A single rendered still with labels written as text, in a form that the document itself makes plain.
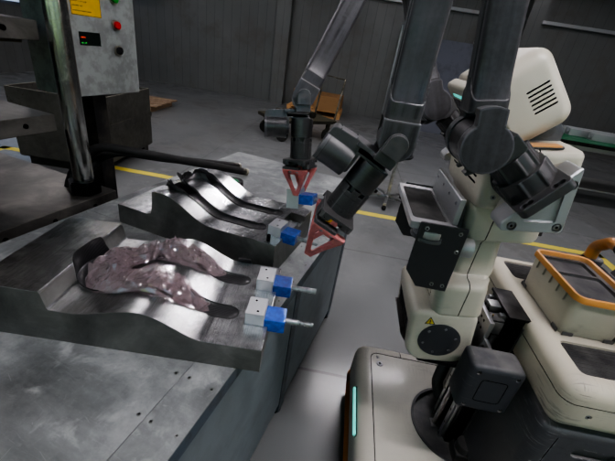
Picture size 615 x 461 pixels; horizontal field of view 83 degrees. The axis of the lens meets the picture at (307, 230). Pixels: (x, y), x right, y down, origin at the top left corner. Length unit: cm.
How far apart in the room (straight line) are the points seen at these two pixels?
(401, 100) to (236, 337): 48
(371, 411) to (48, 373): 96
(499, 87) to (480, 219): 33
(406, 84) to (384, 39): 843
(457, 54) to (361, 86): 209
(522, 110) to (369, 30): 829
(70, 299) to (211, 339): 27
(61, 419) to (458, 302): 79
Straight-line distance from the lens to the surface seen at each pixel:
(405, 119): 58
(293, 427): 159
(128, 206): 112
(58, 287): 78
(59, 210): 131
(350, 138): 59
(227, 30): 949
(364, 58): 898
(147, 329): 69
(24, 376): 77
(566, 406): 98
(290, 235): 89
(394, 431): 133
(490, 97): 60
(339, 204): 62
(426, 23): 58
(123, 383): 70
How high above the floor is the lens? 133
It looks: 28 degrees down
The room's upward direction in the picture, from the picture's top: 9 degrees clockwise
